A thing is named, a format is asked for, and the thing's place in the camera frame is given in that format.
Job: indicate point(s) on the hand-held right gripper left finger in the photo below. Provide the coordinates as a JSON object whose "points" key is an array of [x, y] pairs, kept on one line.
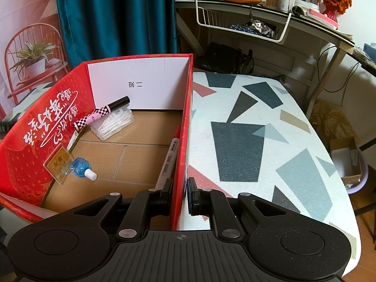
{"points": [[167, 195]]}

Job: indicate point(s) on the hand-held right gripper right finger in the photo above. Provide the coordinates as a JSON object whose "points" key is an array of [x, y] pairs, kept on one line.
{"points": [[191, 201]]}

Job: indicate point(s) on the white marker pen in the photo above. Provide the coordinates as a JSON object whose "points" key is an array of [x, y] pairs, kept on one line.
{"points": [[169, 155]]}

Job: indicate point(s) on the small blue bottle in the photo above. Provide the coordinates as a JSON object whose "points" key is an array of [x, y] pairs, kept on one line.
{"points": [[80, 167]]}

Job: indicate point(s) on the pink checkered tube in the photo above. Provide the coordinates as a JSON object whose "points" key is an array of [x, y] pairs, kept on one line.
{"points": [[97, 114]]}

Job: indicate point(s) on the gold card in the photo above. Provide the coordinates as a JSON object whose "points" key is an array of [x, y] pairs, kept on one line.
{"points": [[58, 163]]}

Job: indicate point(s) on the red cardboard box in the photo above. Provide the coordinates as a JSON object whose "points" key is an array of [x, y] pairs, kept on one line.
{"points": [[23, 164]]}

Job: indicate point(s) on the clear bag of white items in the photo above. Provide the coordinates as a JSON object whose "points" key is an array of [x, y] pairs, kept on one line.
{"points": [[113, 124]]}

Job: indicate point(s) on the black bag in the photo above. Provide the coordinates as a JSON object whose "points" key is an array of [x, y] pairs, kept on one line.
{"points": [[223, 57]]}

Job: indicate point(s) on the small brown cardboard box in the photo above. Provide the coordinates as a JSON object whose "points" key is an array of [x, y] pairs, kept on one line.
{"points": [[345, 158]]}

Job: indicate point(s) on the teal curtain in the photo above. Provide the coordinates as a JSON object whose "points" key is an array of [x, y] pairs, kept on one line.
{"points": [[117, 20]]}

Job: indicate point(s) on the silver foil packet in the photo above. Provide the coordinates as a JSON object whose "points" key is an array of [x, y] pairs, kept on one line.
{"points": [[263, 27]]}

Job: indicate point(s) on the light wooden desk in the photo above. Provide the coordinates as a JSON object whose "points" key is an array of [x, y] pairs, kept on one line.
{"points": [[305, 41]]}

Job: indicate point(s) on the pink notebook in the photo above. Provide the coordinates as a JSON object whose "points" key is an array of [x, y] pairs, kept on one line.
{"points": [[318, 15]]}

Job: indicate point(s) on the red vase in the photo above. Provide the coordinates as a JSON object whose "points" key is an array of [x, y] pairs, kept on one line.
{"points": [[330, 17]]}

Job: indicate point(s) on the blue tissue box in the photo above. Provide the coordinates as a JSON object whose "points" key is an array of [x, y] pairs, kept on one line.
{"points": [[370, 48]]}

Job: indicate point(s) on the wall poster with chair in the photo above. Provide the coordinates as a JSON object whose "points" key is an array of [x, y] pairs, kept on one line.
{"points": [[26, 20]]}

